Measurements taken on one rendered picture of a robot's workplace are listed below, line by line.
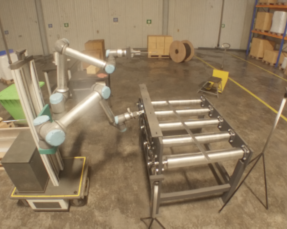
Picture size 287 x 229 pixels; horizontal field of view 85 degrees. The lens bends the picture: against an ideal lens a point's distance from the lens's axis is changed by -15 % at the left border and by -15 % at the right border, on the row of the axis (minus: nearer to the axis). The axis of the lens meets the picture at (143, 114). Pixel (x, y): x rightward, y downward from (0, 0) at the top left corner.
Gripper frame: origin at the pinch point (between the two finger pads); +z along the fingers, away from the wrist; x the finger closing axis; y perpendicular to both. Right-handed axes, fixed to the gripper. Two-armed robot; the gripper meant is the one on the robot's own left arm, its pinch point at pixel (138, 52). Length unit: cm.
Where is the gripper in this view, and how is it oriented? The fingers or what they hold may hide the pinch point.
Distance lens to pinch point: 199.1
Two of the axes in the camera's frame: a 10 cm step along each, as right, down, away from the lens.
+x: 0.0, -8.6, -5.1
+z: 9.9, -0.6, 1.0
